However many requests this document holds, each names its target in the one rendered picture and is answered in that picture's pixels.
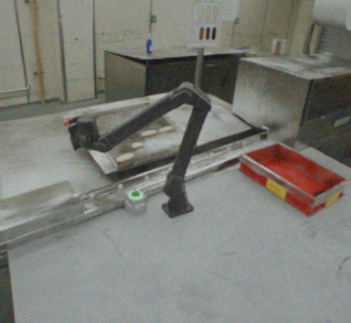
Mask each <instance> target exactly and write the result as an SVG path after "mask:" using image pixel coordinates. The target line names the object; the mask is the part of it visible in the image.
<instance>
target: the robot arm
mask: <svg viewBox="0 0 351 323"><path fill-rule="evenodd" d="M185 103H186V104H189V105H192V106H193V108H192V111H191V114H190V115H189V118H188V121H187V127H186V130H185V133H184V136H183V138H182V142H181V144H180V146H179V148H178V151H177V154H176V157H175V160H174V165H173V168H172V170H169V171H168V173H167V174H166V177H165V182H164V187H163V188H162V191H163V192H164V193H165V194H166V196H168V197H170V198H169V200H168V202H166V203H163V204H162V209H163V211H164V212H165V213H166V214H167V216H168V217H169V218H171V219H173V218H174V217H177V216H180V215H183V214H186V213H188V212H192V211H194V206H193V205H192V204H191V203H189V202H188V199H187V198H186V196H187V194H186V185H184V183H185V179H186V178H185V176H186V172H187V169H188V164H189V162H190V159H191V156H192V155H193V153H194V150H195V147H196V145H197V141H198V138H199V137H200V134H201V129H202V127H203V124H204V122H205V120H206V117H207V115H208V112H210V111H211V109H212V108H211V99H210V97H209V96H207V95H206V94H205V93H203V92H202V91H201V90H200V89H199V88H198V87H197V86H196V85H194V84H191V83H189V82H184V83H182V84H180V86H179V87H178V88H176V89H175V90H173V91H171V92H169V93H168V94H166V95H165V96H164V97H162V98H161V99H160V100H158V101H157V102H154V103H153V104H151V105H149V106H147V107H146V108H144V109H143V110H141V111H140V112H139V113H137V114H136V115H135V116H133V117H131V118H129V119H127V120H126V121H124V122H123V123H121V124H119V125H117V126H116V127H114V128H112V129H111V130H109V131H107V132H105V133H103V134H102V135H101V134H100V133H99V129H98V126H97V122H96V119H95V118H91V117H89V116H82V117H81V118H79V117H78V116H73V117H67V118H64V119H63V124H64V126H68V125H69V126H68V131H69V134H70V137H69V140H70V142H71V143H72V149H73V150H74V151H76V150H78V149H79V148H81V147H84V148H85V150H88V151H91V150H92V151H97V152H99V153H102V154H106V153H107V152H109V151H110V150H112V149H113V148H114V147H115V146H116V145H118V144H119V143H121V142H123V141H124V140H125V139H126V138H127V137H129V136H131V135H133V134H134V133H135V132H137V131H138V130H140V129H143V128H145V127H146V126H147V125H148V124H150V123H152V122H154V121H155V120H157V119H159V118H160V117H161V116H163V115H166V114H168V113H170V112H172V111H173V110H174V109H177V108H178V107H180V106H181V105H183V104H185ZM74 123H75V124H74ZM72 124H74V125H72Z"/></svg>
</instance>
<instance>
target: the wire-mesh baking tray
mask: <svg viewBox="0 0 351 323"><path fill-rule="evenodd" d="M146 105H151V104H149V102H147V103H141V104H137V105H132V106H127V107H122V108H118V109H113V110H109V111H104V112H99V113H90V114H84V115H78V117H79V118H81V117H82V116H91V118H96V119H97V120H99V118H100V116H101V115H102V116H104V115H105V114H106V113H108V114H106V115H107V117H109V114H110V113H111V114H112V115H114V116H115V113H117V111H118V110H120V111H121V112H123V114H125V115H126V116H127V115H128V114H130V113H129V112H128V111H127V110H128V109H130V110H131V113H134V114H133V115H136V114H137V113H139V111H141V110H143V109H144V108H145V106H146ZM137 106H143V107H142V108H143V109H142V108H140V109H141V110H140V109H138V107H137ZM135 107H136V108H135ZM133 108H134V109H136V110H137V113H136V112H135V111H134V109H133ZM123 109H127V110H126V111H127V112H128V114H127V112H126V111H124V110H123ZM112 112H114V113H112ZM121 112H119V111H118V113H119V114H121ZM103 113H105V114H103ZM118 113H117V116H118ZM97 114H98V115H99V116H98V115H97ZM94 115H96V116H98V117H96V116H94ZM112 115H111V116H110V117H111V118H113V117H112ZM133 115H131V116H130V117H133ZM92 116H94V117H92ZM102 116H101V118H100V119H103V120H105V119H107V120H108V121H106V120H105V121H106V122H108V123H106V122H104V121H103V120H99V121H97V120H96V122H97V124H101V122H104V123H102V124H101V125H102V126H104V125H106V124H107V125H106V126H104V128H106V127H108V128H109V127H111V125H112V126H114V125H115V124H116V125H118V124H120V122H124V121H125V120H126V118H125V117H126V116H123V115H120V116H121V117H123V118H125V120H123V121H120V120H119V119H123V118H121V117H120V116H119V117H120V118H119V117H117V116H115V117H114V118H117V120H118V121H120V122H118V121H117V120H116V119H114V118H113V119H114V120H115V121H117V122H115V121H112V120H113V119H111V118H110V117H109V118H107V117H105V116H104V117H105V118H102ZM127 117H128V116H127ZM130 117H128V118H127V119H129V118H130ZM162 117H164V118H163V119H161V120H163V121H164V123H165V124H166V123H167V122H165V121H168V122H169V125H170V127H174V128H175V130H176V132H175V133H177V135H175V133H174V131H173V130H174V129H173V130H172V131H171V132H173V133H172V135H174V136H172V135H171V133H169V131H168V133H169V135H170V136H171V138H173V139H174V138H176V137H177V136H178V137H180V135H181V134H182V135H184V133H185V131H183V130H182V129H181V128H180V127H178V126H176V125H175V124H174V122H172V121H171V120H170V119H169V118H168V117H167V116H165V115H163V116H162ZM162 117H160V118H162ZM109 119H111V120H110V121H109ZM157 120H158V121H157V122H159V123H158V124H159V125H160V126H159V127H161V128H163V125H161V124H160V123H161V122H160V121H161V120H160V119H157ZM109 122H111V123H113V122H115V124H111V123H109ZM105 123H106V124H105ZM117 123H118V124H117ZM103 124H104V125H103ZM109 124H111V125H109ZM101 125H98V126H99V127H100V126H101ZM108 125H109V126H108ZM116 125H115V126H116ZM155 126H156V125H155ZM157 126H158V125H157ZM157 126H156V128H157V129H159V131H160V128H159V127H157ZM104 128H103V129H104ZM108 128H106V129H107V130H108V131H109V130H111V128H109V129H108ZM157 129H155V128H154V129H153V130H155V131H156V130H157ZM104 130H105V129H104ZM177 130H178V131H177ZM159 131H157V133H158V132H159ZM104 132H106V130H105V131H104ZM179 132H181V134H180V133H179ZM135 134H136V135H137V136H139V135H142V134H140V133H139V134H137V133H135ZM135 134H134V135H135ZM136 135H135V136H136ZM160 135H162V133H161V134H158V135H154V138H153V139H152V137H150V136H149V135H148V137H150V139H149V141H147V140H146V142H148V143H146V144H145V145H146V150H148V149H147V148H149V150H148V151H149V152H150V148H152V147H150V145H151V143H153V142H151V141H150V140H151V139H152V141H154V139H155V137H156V138H158V136H159V137H161V136H160ZM169 135H167V134H165V136H164V135H162V136H163V137H164V139H165V138H166V137H167V138H169V137H168V136H169ZM137 136H136V138H138V137H137ZM152 136H153V135H152ZM140 137H141V136H140ZM148 137H141V138H142V139H141V142H142V141H143V138H147V139H148ZM163 137H161V139H160V140H159V138H158V140H156V139H155V141H157V142H154V143H156V145H155V150H157V152H158V151H160V150H161V148H160V147H159V146H158V147H157V145H158V144H157V143H159V141H160V142H161V140H162V138H163ZM181 137H182V136H181ZM181 137H180V139H179V140H181ZM132 138H133V136H131V139H132ZM136 138H135V137H134V138H133V140H132V142H131V143H130V141H131V139H130V140H129V142H128V145H129V143H130V144H133V143H134V141H135V140H137V139H136ZM171 138H169V140H168V141H167V139H165V140H166V141H164V140H162V141H163V142H167V144H166V143H164V144H163V142H161V143H162V144H163V145H164V146H162V145H160V144H159V145H160V146H162V148H163V149H164V150H165V152H164V150H162V151H163V152H164V154H163V153H161V151H160V152H158V153H159V155H158V154H157V153H156V152H155V151H154V155H153V149H152V150H151V151H152V152H150V153H152V155H153V156H150V154H149V153H147V154H148V155H146V156H147V157H148V156H150V157H148V158H146V159H143V160H139V159H138V158H139V157H138V155H141V153H140V152H139V151H138V150H137V161H135V162H137V164H139V163H143V162H145V161H147V160H150V159H154V158H157V157H159V156H167V155H170V154H173V153H174V152H177V151H178V149H177V148H176V149H175V146H174V145H171V144H169V145H171V146H172V149H171V148H170V146H169V148H170V149H171V150H172V151H171V152H170V151H169V150H168V149H167V147H166V146H168V143H169V141H170V139H171ZM134 139H135V140H134ZM138 139H139V140H140V138H138ZM173 139H172V140H173ZM139 140H138V142H139ZM125 141H126V140H124V141H123V142H122V144H121V143H120V147H121V150H122V146H123V143H124V142H125ZM174 141H175V140H174ZM126 142H127V141H126ZM138 142H137V143H138ZM141 142H139V143H141ZM149 142H151V143H149ZM170 142H172V141H170ZM154 143H153V144H154ZM172 143H173V142H172ZM124 144H125V143H124ZM148 144H150V145H148ZM125 145H126V144H125ZM145 145H144V147H145ZM165 145H166V146H165ZM129 146H130V147H129ZM129 146H128V147H129V148H130V149H131V145H129ZM148 146H149V147H148ZM124 147H126V146H124ZM165 147H166V149H165ZM173 147H174V148H173ZM156 148H158V149H156ZM159 148H160V150H159ZM124 149H126V150H124V151H125V152H126V153H127V147H126V148H124ZM130 149H129V151H128V152H129V153H128V154H133V152H132V151H131V150H130ZM173 149H174V151H173ZM116 150H117V151H118V150H119V148H118V149H116ZM121 150H120V151H118V152H120V153H122V151H123V150H122V151H121ZM132 150H133V149H132ZM146 150H145V151H146ZM166 150H168V152H166ZM111 151H112V150H111ZM124 151H123V152H124ZM130 151H131V152H132V153H130ZM109 152H110V151H109ZM109 152H108V155H107V153H106V154H104V155H106V156H107V158H108V159H109V160H110V161H111V163H112V164H113V165H114V166H115V167H116V169H117V170H118V169H121V168H124V167H131V166H134V163H135V162H134V161H133V159H132V163H131V162H130V161H131V160H130V159H129V165H128V164H127V163H128V162H127V161H123V164H124V166H122V162H119V163H120V167H119V164H118V162H116V163H117V164H116V163H115V162H114V161H115V160H116V159H115V158H117V157H116V155H115V154H116V153H115V151H114V157H113V158H114V161H113V160H112V158H111V157H110V156H109V154H110V153H109ZM118 152H117V153H118ZM135 152H136V151H134V153H135ZM138 152H139V153H140V154H138ZM112 153H113V152H112ZM126 153H123V154H122V155H127V154H126ZM155 153H156V154H157V156H156V154H155ZM118 154H119V153H118ZM118 154H117V156H118ZM160 154H162V155H160ZM110 155H111V154H110ZM119 155H120V156H122V155H121V154H119ZM111 156H113V154H112V155H111ZM140 159H142V158H141V157H140ZM124 162H125V163H126V165H125V163H124ZM116 165H117V166H116Z"/></svg>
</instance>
